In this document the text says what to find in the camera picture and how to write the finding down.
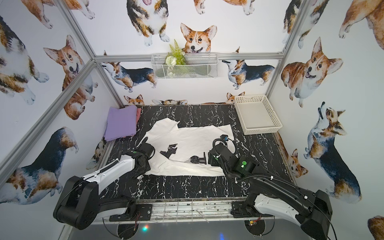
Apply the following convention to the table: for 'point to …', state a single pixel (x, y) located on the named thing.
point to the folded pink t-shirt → (138, 113)
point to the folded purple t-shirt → (121, 122)
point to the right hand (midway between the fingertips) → (211, 154)
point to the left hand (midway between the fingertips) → (144, 167)
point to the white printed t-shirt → (180, 151)
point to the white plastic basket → (256, 115)
